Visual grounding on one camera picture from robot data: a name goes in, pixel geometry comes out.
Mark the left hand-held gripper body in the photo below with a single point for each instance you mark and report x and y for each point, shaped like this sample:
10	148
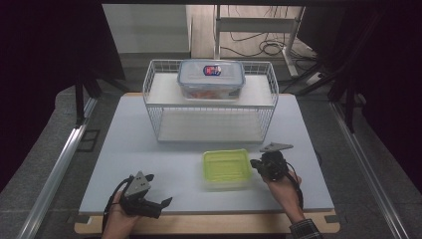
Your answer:
137	195

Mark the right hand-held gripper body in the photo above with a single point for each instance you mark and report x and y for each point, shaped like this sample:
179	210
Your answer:
273	164

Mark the yellow-green plastic container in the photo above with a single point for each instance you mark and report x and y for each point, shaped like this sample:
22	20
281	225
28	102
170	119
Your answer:
225	167

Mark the clear plastic container with label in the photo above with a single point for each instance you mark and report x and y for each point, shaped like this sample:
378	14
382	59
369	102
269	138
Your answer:
212	83

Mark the person's left hand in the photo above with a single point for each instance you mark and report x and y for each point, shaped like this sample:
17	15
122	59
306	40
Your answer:
116	224

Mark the pale blue table board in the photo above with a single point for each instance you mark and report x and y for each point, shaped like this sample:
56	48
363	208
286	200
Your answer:
129	129

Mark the white power strip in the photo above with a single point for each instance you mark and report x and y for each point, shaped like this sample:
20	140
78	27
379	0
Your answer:
314	78

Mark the black metal stand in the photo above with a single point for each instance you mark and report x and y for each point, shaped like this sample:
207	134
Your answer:
349	103
79	99

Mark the white cabinet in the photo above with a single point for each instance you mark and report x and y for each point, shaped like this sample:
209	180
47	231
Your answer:
146	28

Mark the black floor bracket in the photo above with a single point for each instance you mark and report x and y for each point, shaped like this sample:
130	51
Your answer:
79	146

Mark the aluminium rail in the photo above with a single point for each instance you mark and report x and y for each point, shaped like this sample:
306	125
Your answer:
368	169
56	166

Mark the white metal desk frame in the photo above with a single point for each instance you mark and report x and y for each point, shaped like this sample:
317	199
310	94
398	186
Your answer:
255	25

